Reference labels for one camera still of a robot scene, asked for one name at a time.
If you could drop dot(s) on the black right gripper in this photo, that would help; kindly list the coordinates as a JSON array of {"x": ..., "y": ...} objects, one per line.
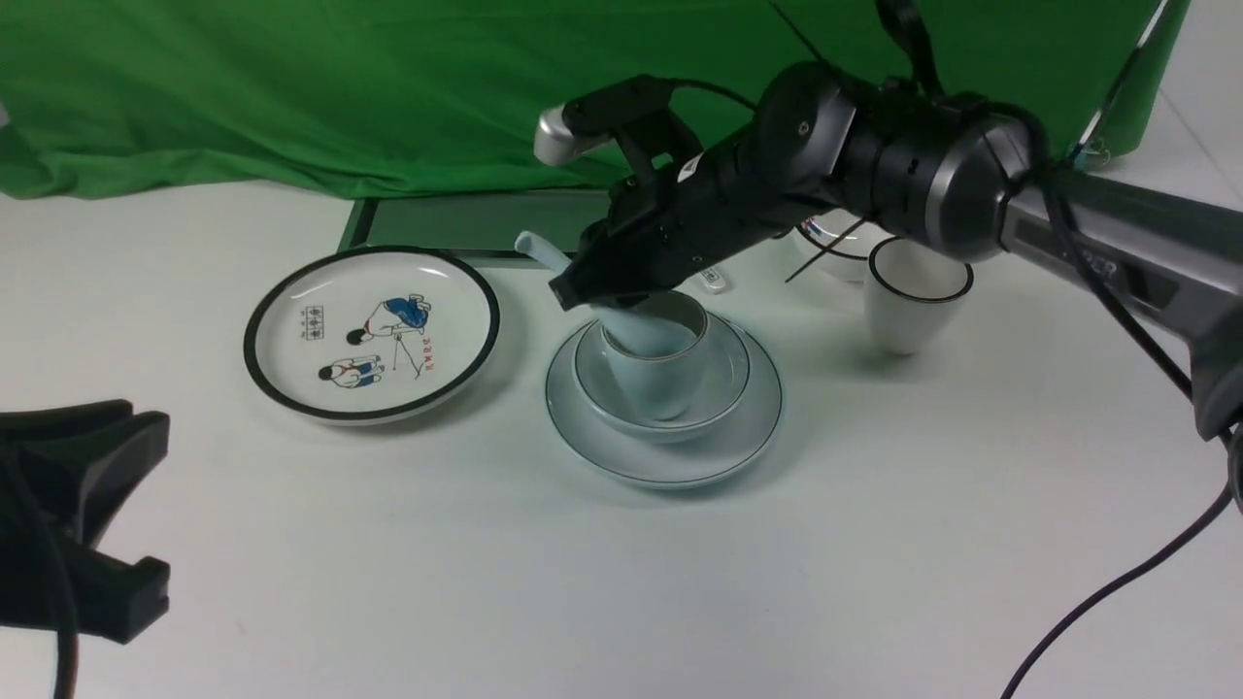
[{"x": 656, "y": 236}]

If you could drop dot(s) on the pale blue flat plate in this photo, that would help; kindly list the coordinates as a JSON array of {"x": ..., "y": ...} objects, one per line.
[{"x": 730, "y": 421}]

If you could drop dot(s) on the white cup black rim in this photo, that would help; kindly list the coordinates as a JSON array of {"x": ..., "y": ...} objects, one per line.
[{"x": 911, "y": 294}]

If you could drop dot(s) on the plain white spoon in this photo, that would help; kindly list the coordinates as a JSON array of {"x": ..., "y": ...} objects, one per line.
[{"x": 623, "y": 321}]

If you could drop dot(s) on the illustrated plate black rim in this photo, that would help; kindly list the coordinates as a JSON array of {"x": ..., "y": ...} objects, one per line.
[{"x": 372, "y": 335}]

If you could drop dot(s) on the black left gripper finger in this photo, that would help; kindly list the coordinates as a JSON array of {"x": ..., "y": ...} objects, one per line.
[
  {"x": 82, "y": 463},
  {"x": 115, "y": 600}
]

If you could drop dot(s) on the green backdrop cloth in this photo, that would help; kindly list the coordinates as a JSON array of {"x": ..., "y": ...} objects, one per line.
[{"x": 393, "y": 98}]

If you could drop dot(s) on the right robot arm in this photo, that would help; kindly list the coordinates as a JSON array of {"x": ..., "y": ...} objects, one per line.
[{"x": 965, "y": 177}]

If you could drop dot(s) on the pale blue cup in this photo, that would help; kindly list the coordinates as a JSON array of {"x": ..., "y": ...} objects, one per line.
[{"x": 660, "y": 369}]

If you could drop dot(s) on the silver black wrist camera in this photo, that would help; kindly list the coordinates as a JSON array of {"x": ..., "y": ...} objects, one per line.
[{"x": 635, "y": 115}]

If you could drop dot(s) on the pale blue bowl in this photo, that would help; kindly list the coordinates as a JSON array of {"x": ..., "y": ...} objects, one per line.
[{"x": 727, "y": 377}]

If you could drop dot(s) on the dark green rectangular tray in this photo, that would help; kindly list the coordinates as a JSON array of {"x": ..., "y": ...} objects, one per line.
[{"x": 474, "y": 225}]

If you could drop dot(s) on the white spoon with printed handle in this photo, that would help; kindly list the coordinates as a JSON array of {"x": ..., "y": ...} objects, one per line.
[{"x": 714, "y": 282}]

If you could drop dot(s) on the blue binder clip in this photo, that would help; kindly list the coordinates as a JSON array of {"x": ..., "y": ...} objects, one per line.
[{"x": 1093, "y": 156}]

